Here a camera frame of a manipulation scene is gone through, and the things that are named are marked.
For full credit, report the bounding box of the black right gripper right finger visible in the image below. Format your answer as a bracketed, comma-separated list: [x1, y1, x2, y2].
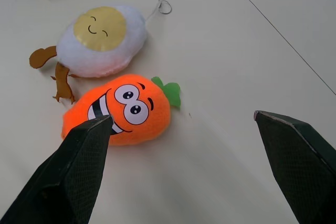
[253, 110, 336, 224]

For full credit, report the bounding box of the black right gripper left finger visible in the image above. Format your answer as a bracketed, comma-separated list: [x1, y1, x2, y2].
[0, 114, 114, 224]

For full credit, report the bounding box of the white egg plush toy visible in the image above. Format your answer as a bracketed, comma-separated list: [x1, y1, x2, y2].
[28, 0, 173, 104]

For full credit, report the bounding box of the orange carrot plush toy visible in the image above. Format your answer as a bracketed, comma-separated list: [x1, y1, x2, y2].
[61, 73, 182, 146]

